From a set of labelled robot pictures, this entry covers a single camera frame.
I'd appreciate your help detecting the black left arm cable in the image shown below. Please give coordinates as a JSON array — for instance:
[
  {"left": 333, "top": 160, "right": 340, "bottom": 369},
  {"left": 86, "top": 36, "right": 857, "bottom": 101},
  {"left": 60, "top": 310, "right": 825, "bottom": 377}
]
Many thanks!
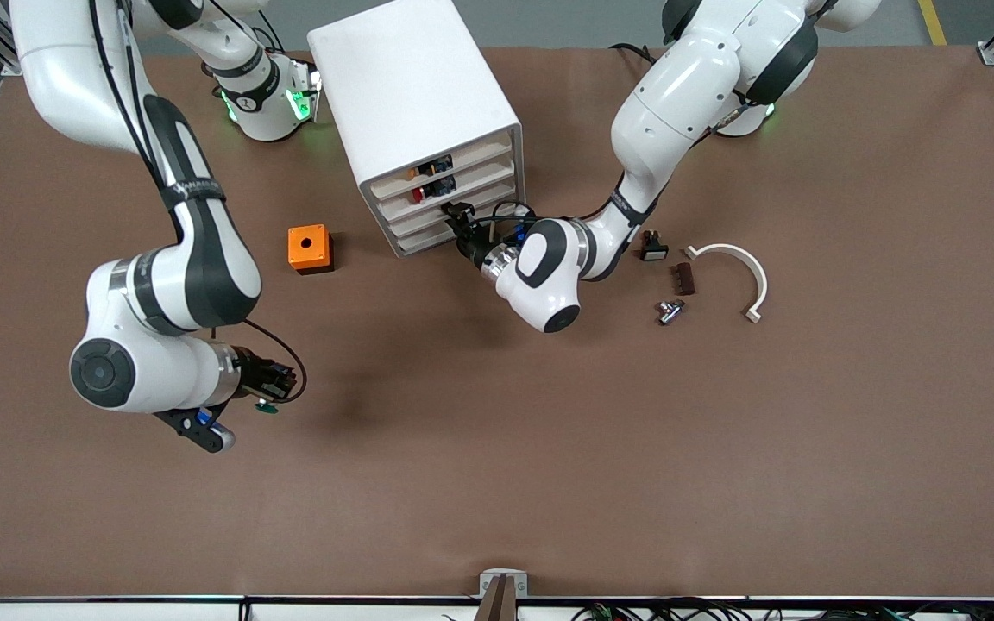
[{"left": 473, "top": 200, "right": 543, "bottom": 229}]

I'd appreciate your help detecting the white drawer cabinet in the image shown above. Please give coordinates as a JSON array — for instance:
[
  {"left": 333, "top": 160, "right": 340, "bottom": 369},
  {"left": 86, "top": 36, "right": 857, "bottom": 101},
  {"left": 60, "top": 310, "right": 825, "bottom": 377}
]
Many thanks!
[{"left": 307, "top": 0, "right": 525, "bottom": 258}]

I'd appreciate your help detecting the translucent white drawer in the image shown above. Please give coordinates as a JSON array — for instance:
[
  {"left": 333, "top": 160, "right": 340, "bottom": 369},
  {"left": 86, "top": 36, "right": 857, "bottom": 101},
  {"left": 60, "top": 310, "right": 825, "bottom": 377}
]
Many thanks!
[{"left": 374, "top": 177, "right": 522, "bottom": 238}]

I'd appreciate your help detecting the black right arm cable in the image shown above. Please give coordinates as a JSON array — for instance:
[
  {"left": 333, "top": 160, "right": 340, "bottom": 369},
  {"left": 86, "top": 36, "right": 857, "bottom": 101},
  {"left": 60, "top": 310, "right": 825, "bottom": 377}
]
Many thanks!
[{"left": 212, "top": 319, "right": 308, "bottom": 405}]

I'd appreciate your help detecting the orange button enclosure box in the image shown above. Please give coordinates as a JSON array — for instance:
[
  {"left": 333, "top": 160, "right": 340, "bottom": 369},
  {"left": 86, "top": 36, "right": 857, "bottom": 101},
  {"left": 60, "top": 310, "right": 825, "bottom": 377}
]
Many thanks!
[{"left": 287, "top": 224, "right": 334, "bottom": 275}]

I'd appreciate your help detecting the brown wedge post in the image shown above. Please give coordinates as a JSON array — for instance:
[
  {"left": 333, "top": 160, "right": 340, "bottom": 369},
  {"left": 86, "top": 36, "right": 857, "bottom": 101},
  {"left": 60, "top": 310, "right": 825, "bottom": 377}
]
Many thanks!
[{"left": 475, "top": 574, "right": 519, "bottom": 621}]

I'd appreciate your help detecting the grey metal bracket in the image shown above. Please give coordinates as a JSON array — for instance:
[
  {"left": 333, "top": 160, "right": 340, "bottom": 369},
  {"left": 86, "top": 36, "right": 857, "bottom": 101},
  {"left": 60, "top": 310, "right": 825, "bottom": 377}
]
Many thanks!
[{"left": 479, "top": 569, "right": 529, "bottom": 598}]

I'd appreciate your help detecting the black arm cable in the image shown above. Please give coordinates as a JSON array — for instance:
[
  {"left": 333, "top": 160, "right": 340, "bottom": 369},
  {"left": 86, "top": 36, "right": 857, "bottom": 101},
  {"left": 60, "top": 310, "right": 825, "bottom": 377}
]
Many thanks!
[
  {"left": 473, "top": 200, "right": 543, "bottom": 229},
  {"left": 212, "top": 319, "right": 308, "bottom": 405}
]

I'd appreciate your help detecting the white curved plastic clamp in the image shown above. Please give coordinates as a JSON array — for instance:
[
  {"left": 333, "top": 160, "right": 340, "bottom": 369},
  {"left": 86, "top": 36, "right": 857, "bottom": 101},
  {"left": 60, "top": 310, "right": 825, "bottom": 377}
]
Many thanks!
[{"left": 684, "top": 243, "right": 769, "bottom": 324}]

